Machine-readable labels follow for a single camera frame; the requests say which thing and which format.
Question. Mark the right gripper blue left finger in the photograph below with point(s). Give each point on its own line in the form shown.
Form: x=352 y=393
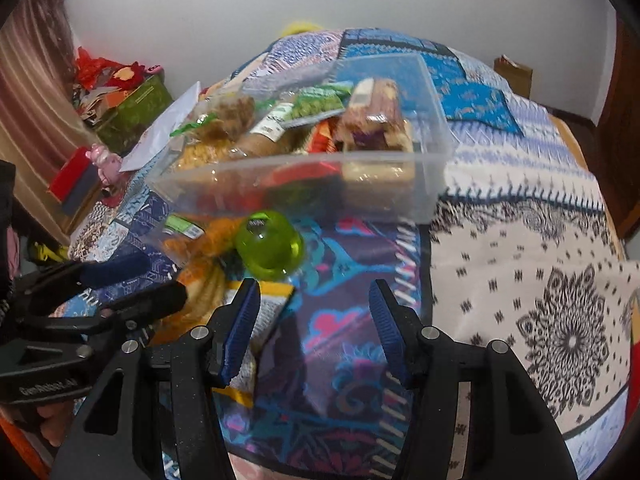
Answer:
x=116 y=433

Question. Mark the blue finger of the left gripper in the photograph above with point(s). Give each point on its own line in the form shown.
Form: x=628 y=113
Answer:
x=59 y=283
x=119 y=317

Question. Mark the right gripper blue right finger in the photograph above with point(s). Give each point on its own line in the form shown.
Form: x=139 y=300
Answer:
x=512 y=434

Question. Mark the orange noodle ball bag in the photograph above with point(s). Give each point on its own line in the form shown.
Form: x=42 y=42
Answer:
x=184 y=239

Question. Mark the green jelly cup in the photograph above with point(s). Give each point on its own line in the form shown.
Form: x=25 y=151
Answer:
x=269 y=246

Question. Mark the green fried snack bag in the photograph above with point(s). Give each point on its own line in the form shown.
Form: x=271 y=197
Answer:
x=222 y=118

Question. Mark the brown round biscuit pack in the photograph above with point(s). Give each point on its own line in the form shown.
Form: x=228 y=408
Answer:
x=268 y=137

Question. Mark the red chinese snack bag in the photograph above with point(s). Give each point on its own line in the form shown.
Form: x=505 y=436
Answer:
x=321 y=138

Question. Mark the green pea snack pack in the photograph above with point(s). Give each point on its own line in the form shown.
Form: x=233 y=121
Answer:
x=316 y=103

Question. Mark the long biscuit sleeve pack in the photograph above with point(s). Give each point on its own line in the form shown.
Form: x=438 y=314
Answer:
x=372 y=119

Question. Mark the red sausage snack pack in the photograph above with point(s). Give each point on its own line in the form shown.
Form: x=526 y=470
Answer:
x=302 y=186

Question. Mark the square cracker pack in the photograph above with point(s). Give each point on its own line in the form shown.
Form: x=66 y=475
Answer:
x=394 y=164

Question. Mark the person left hand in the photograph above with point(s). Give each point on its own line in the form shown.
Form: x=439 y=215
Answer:
x=56 y=421

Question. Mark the red box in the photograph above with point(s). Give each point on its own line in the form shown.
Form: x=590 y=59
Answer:
x=76 y=184

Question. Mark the pink plush toy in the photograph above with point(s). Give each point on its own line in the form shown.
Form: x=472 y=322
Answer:
x=107 y=164

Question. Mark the green fabric storage box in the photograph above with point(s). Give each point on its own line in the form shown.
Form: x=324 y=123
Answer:
x=121 y=127

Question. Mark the striped red beige curtain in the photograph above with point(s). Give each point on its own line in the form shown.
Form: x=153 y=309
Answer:
x=40 y=129

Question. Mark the white plastic bag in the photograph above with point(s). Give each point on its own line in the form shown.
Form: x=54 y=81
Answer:
x=156 y=137

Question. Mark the patchwork bed quilt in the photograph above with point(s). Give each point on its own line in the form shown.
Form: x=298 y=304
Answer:
x=519 y=250

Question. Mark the red toys pile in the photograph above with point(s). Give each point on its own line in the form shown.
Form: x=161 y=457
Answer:
x=100 y=84

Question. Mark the wooden door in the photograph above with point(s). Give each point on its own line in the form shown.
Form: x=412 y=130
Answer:
x=617 y=135

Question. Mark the clear plastic storage bin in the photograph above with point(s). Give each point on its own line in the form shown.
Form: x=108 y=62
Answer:
x=419 y=106

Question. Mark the brown cardboard box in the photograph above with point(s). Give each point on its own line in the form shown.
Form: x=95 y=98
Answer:
x=518 y=76

